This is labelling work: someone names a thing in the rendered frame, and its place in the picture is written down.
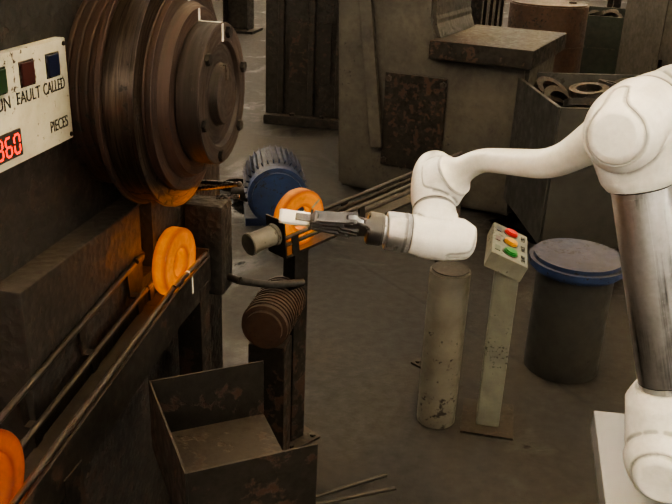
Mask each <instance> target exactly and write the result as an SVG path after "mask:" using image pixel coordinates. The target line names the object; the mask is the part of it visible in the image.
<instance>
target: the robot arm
mask: <svg viewBox="0 0 672 504"><path fill-rule="evenodd" d="M591 165H593V166H594V168H595V171H596V174H597V176H598V179H599V182H600V184H601V186H602V187H603V188H604V189H605V190H606V191H607V192H608V193H611V199H612V206H613V213H614V220H615V227H616V234H617V241H618V248H619V255H620V262H621V269H622V276H623V283H624V290H625V297H626V304H627V311H628V318H629V325H630V332H631V339H632V346H633V353H634V360H635V367H636V374H637V379H636V380H635V382H634V383H633V384H632V385H631V386H630V387H629V389H628V390H627V392H626V394H625V438H624V440H625V447H624V451H623V460H624V465H625V468H626V471H627V474H628V476H629V478H630V480H631V482H632V483H633V485H634V486H635V488H636V489H637V490H638V491H639V492H640V493H642V494H643V495H645V496H646V497H648V498H651V499H653V500H655V501H658V502H662V503H672V64H670V65H667V66H663V67H661V68H659V69H657V70H655V71H651V72H648V73H645V74H642V75H639V76H636V77H632V78H628V79H625V80H623V81H621V82H619V83H617V84H615V85H614V86H612V87H611V88H609V89H608V90H607V91H605V92H604V93H603V94H602V95H601V96H600V97H599V98H598V99H597V100H596V101H595V102H594V103H593V104H592V106H591V107H590V109H589V111H588V113H587V115H586V117H585V120H584V122H583V123H582V124H581V125H580V126H579V127H578V128H576V129H575V130H574V131H573V132H572V133H571V134H570V135H568V136H567V137H566V138H565V139H563V140H562V141H561V142H559V143H557V144H555V145H553V146H551V147H548V148H543V149H509V148H484V149H478V150H474V151H471V152H468V153H466V154H463V155H461V156H459V157H455V158H453V157H452V156H449V155H448V154H446V153H444V152H442V151H438V150H433V151H428V152H426V153H424V154H423V155H422V156H421V157H420V158H419V159H418V160H417V162H416V164H415V166H414V169H413V173H412V178H411V204H412V214H410V213H401V212H394V211H389V212H388V213H387V215H386V216H385V214H384V213H378V212H369V214H368V216H367V218H364V217H360V216H358V213H357V212H333V211H318V210H315V211H314V209H311V213H310V212H303V211H295V210H288V209H280V213H279V221H278V222H279V223H283V224H291V225H298V226H305V227H308V230H309V231H310V230H314V231H319V232H324V233H329V234H333V235H338V236H342V237H345V238H350V236H353V237H357V236H364V237H365V238H364V241H365V243H366V244H368V245H375V246H380V245H381V244H382V247H383V249H384V250H389V251H396V252H401V253H409V254H412V255H415V256H417V257H420V258H424V259H429V260H438V261H459V260H465V259H468V258H469V257H470V256H471V255H472V253H473V252H474V250H475V247H476V241H477V229H476V227H475V226H474V225H473V224H471V223H470V222H468V221H467V220H465V219H463V218H459V217H458V214H457V212H456V206H458V205H459V203H460V201H461V200H462V198H463V197H464V196H465V194H466V193H467V192H468V191H469V190H470V182H471V180H472V179H473V178H474V177H476V176H477V175H479V174H482V173H486V172H490V173H498V174H506V175H513V176H520V177H528V178H554V177H559V176H563V175H567V174H570V173H573V172H575V171H578V170H580V169H583V168H585V167H588V166H591Z"/></svg>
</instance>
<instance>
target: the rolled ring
mask: <svg viewBox="0 0 672 504"><path fill-rule="evenodd" d="M24 473H25V461H24V453H23V449H22V446H21V443H20V441H19V440H18V438H17V437H16V436H15V435H14V434H13V433H12V432H10V431H8V430H4V429H0V504H9V502H10V501H11V500H12V498H13V497H14V496H15V494H16V493H17V492H18V490H19V489H20V488H21V486H22V485H23V482H24Z"/></svg>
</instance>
